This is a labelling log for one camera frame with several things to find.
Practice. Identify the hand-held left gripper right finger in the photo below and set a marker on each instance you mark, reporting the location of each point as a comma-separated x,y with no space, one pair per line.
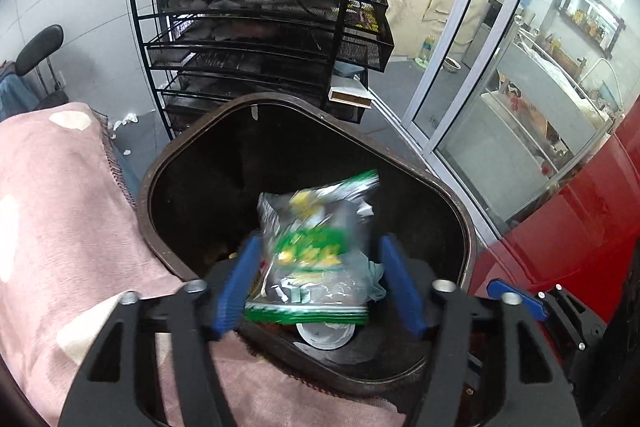
400,287

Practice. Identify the black trash bin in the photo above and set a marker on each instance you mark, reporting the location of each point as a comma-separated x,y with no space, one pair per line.
200,187

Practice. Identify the white lid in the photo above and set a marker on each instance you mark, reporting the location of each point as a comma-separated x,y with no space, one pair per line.
325,334

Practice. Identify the yellow liquid bottle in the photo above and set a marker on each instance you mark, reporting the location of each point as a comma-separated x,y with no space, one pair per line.
426,49

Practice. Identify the black mesh cart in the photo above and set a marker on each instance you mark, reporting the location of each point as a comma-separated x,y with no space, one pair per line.
240,37

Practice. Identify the white cardboard box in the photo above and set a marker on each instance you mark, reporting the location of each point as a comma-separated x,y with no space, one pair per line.
350,94

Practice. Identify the dark shelf with bottles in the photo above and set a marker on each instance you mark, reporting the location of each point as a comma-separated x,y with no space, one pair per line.
595,14

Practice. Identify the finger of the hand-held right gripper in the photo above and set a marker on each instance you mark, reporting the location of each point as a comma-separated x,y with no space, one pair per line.
497,288

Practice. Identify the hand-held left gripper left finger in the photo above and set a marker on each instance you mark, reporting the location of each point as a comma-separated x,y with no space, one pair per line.
237,287

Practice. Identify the metal bowl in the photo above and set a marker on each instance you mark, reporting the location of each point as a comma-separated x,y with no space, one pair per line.
452,64

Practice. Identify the white crumpled tissue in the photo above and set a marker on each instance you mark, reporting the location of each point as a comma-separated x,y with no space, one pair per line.
125,119

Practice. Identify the pink polka dot blanket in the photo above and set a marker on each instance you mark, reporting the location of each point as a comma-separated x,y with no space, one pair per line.
60,207

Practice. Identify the glass sliding door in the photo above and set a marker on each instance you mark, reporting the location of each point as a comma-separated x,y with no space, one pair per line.
500,82

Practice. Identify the green snack bag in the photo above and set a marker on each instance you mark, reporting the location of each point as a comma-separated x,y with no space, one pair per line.
305,247

